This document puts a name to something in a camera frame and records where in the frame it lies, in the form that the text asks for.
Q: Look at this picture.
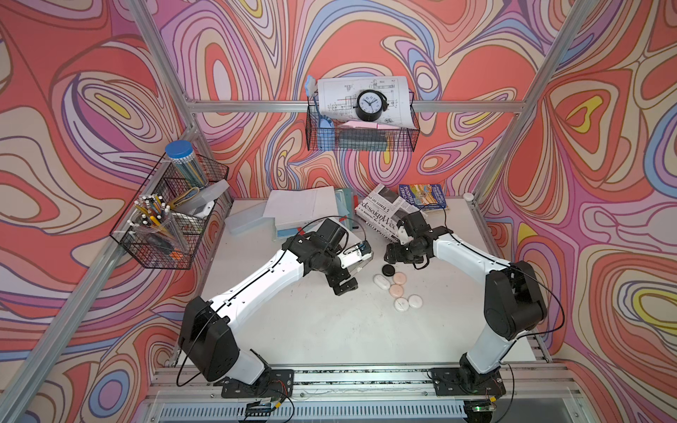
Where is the black earphone case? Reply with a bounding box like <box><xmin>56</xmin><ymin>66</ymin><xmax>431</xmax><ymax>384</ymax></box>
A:
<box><xmin>382</xmin><ymin>264</ymin><xmax>396</xmax><ymax>278</ymax></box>

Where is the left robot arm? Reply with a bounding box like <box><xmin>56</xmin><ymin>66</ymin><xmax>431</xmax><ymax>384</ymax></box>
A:
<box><xmin>178</xmin><ymin>217</ymin><xmax>373</xmax><ymax>385</ymax></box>

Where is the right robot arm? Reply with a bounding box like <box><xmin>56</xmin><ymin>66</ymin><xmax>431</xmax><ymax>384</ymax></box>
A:
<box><xmin>384</xmin><ymin>211</ymin><xmax>548</xmax><ymax>392</ymax></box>

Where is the pink earphone case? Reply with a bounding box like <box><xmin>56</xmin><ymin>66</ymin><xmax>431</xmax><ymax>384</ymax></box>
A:
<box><xmin>392</xmin><ymin>272</ymin><xmax>407</xmax><ymax>286</ymax></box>
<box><xmin>389</xmin><ymin>284</ymin><xmax>405</xmax><ymax>299</ymax></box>

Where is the white oval earphone case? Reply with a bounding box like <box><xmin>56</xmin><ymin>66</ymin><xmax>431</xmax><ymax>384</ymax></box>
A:
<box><xmin>373</xmin><ymin>274</ymin><xmax>391</xmax><ymax>290</ymax></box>

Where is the white round earphone case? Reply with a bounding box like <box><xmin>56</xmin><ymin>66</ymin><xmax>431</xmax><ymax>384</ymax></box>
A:
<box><xmin>393</xmin><ymin>297</ymin><xmax>410</xmax><ymax>312</ymax></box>
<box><xmin>408</xmin><ymin>294</ymin><xmax>424</xmax><ymax>308</ymax></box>

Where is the folded newspaper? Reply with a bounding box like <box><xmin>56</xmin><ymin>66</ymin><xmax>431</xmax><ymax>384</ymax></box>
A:
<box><xmin>355</xmin><ymin>184</ymin><xmax>420</xmax><ymax>243</ymax></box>

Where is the blue book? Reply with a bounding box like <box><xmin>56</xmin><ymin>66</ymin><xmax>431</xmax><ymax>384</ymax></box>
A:
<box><xmin>398</xmin><ymin>184</ymin><xmax>447</xmax><ymax>211</ymax></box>

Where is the teal books stack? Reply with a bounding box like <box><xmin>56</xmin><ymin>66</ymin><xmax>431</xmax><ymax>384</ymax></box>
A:
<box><xmin>274</xmin><ymin>188</ymin><xmax>355</xmax><ymax>239</ymax></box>

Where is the white open notebook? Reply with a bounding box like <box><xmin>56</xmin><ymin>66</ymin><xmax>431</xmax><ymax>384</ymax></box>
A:
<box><xmin>263</xmin><ymin>187</ymin><xmax>338</xmax><ymax>230</ymax></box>

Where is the translucent plastic box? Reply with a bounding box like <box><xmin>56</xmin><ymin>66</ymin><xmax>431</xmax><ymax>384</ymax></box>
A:
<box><xmin>225</xmin><ymin>201</ymin><xmax>274</xmax><ymax>236</ymax></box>

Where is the black round clock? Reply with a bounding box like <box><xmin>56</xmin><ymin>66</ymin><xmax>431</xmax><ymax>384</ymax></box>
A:
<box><xmin>354</xmin><ymin>89</ymin><xmax>388</xmax><ymax>123</ymax></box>

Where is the white drawing sheet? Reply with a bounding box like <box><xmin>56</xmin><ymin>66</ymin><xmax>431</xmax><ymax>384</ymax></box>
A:
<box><xmin>317</xmin><ymin>77</ymin><xmax>414</xmax><ymax>129</ymax></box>

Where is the clear cup with pens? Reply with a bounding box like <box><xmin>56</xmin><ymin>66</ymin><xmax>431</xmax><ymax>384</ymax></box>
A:
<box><xmin>128</xmin><ymin>194</ymin><xmax>190</xmax><ymax>255</ymax></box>

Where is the blue lid pencil jar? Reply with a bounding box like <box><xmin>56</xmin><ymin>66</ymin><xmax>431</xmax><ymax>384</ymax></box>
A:
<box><xmin>165</xmin><ymin>140</ymin><xmax>208</xmax><ymax>189</ymax></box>

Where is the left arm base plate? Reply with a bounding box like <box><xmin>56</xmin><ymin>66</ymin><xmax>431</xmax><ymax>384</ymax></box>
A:
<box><xmin>221</xmin><ymin>369</ymin><xmax>294</xmax><ymax>399</ymax></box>

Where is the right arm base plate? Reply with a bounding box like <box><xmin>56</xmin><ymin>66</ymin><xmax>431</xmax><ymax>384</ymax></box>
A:
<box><xmin>428</xmin><ymin>367</ymin><xmax>506</xmax><ymax>398</ymax></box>

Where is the black wire wall basket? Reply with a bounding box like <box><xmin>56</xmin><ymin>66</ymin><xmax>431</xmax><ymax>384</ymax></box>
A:
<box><xmin>305</xmin><ymin>92</ymin><xmax>421</xmax><ymax>153</ymax></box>

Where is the black wire side basket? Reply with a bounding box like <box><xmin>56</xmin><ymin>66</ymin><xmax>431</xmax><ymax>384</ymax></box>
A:
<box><xmin>109</xmin><ymin>156</ymin><xmax>233</xmax><ymax>270</ymax></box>

